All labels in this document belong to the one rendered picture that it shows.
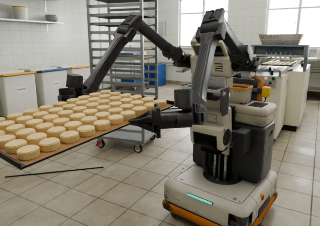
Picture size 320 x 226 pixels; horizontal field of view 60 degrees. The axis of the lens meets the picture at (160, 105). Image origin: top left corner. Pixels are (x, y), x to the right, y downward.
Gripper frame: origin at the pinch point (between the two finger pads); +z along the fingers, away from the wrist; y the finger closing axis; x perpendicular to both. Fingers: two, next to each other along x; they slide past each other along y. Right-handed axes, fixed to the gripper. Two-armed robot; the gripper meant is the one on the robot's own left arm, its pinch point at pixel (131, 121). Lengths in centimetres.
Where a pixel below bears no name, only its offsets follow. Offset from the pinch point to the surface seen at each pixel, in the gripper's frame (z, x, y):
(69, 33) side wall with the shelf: 115, 521, -29
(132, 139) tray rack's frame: -1, 210, 89
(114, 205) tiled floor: 16, 104, 101
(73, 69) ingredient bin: 98, 436, 35
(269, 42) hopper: -197, 289, -11
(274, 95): -168, 212, 46
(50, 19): 135, 458, -54
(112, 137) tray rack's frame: 22, 219, 89
